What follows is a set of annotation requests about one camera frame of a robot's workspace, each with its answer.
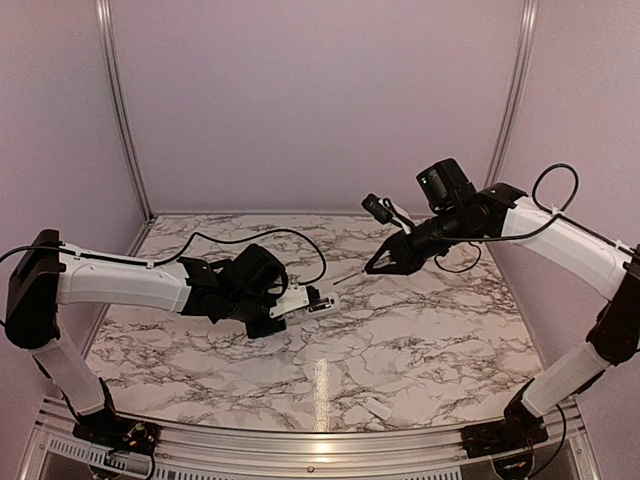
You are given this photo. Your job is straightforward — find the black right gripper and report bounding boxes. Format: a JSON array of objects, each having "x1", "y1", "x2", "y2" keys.
[{"x1": 364, "y1": 204, "x2": 476, "y2": 275}]

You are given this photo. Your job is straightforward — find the clear handle tester screwdriver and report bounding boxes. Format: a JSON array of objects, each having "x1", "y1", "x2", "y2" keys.
[{"x1": 332, "y1": 270, "x2": 366, "y2": 286}]

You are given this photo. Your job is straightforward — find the white battery cover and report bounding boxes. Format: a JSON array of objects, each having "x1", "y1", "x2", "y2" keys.
[{"x1": 362, "y1": 398, "x2": 392, "y2": 420}]

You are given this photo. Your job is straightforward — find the white remote control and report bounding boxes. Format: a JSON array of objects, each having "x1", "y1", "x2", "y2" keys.
[{"x1": 293, "y1": 292, "x2": 341, "y2": 322}]

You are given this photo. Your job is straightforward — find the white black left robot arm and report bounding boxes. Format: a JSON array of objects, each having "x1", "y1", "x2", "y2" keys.
[{"x1": 4, "y1": 229, "x2": 340, "y2": 445}]

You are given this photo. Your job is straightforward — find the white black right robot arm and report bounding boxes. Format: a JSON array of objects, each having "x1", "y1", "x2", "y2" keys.
[{"x1": 362, "y1": 158, "x2": 639, "y2": 448}]

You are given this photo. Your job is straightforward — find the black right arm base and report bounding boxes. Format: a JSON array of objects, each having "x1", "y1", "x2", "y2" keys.
[{"x1": 461, "y1": 399, "x2": 549, "y2": 458}]

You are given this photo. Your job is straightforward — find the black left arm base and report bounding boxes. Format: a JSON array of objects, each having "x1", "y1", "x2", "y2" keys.
[{"x1": 73, "y1": 399, "x2": 160, "y2": 456}]

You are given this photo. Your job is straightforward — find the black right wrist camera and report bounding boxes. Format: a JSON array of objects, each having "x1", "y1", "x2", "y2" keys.
[{"x1": 361, "y1": 193, "x2": 393, "y2": 224}]

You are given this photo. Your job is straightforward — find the aluminium front frame rail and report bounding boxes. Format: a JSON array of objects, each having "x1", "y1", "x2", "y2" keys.
[{"x1": 17, "y1": 398, "x2": 602, "y2": 479}]

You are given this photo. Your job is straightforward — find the right aluminium frame post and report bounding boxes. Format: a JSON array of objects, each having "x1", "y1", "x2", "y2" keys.
[{"x1": 484, "y1": 0, "x2": 540, "y2": 186}]

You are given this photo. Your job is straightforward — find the aluminium frame post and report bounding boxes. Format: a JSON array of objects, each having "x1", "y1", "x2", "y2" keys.
[
  {"x1": 484, "y1": 0, "x2": 540, "y2": 186},
  {"x1": 94, "y1": 0, "x2": 154, "y2": 221}
]

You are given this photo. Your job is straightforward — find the left aluminium frame post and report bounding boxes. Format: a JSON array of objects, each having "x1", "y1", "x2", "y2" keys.
[{"x1": 94, "y1": 0, "x2": 154, "y2": 221}]

